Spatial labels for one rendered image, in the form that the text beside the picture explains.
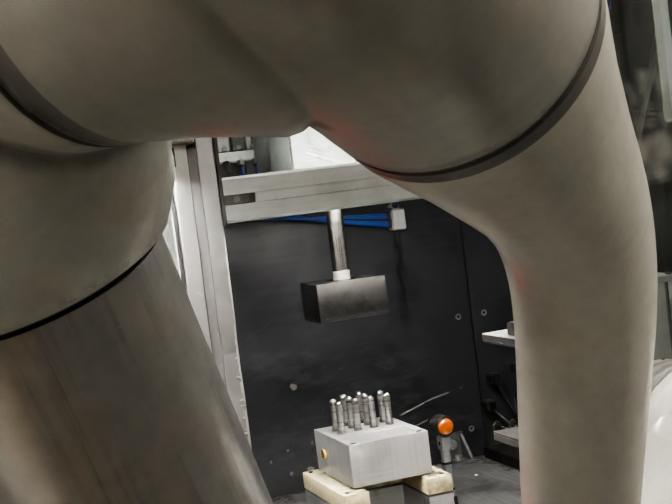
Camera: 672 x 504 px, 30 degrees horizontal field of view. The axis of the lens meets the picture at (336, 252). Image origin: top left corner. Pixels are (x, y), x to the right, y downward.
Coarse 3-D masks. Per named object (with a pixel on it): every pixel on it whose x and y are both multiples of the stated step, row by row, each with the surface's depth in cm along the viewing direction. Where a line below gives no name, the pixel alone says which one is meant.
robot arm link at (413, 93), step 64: (0, 0) 32; (64, 0) 31; (128, 0) 30; (192, 0) 31; (256, 0) 30; (320, 0) 30; (384, 0) 30; (448, 0) 31; (512, 0) 33; (576, 0) 35; (0, 64) 33; (64, 64) 32; (128, 64) 32; (192, 64) 32; (256, 64) 33; (320, 64) 32; (384, 64) 32; (448, 64) 33; (512, 64) 34; (576, 64) 37; (64, 128) 35; (128, 128) 35; (192, 128) 35; (256, 128) 35; (320, 128) 37; (384, 128) 35; (448, 128) 36; (512, 128) 37
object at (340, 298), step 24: (336, 216) 146; (336, 240) 146; (336, 264) 147; (312, 288) 145; (336, 288) 144; (360, 288) 145; (384, 288) 146; (312, 312) 146; (336, 312) 144; (360, 312) 145; (384, 312) 146
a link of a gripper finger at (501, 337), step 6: (504, 330) 110; (486, 336) 109; (492, 336) 108; (498, 336) 106; (504, 336) 106; (510, 336) 105; (486, 342) 109; (492, 342) 108; (498, 342) 107; (504, 342) 106; (510, 342) 104
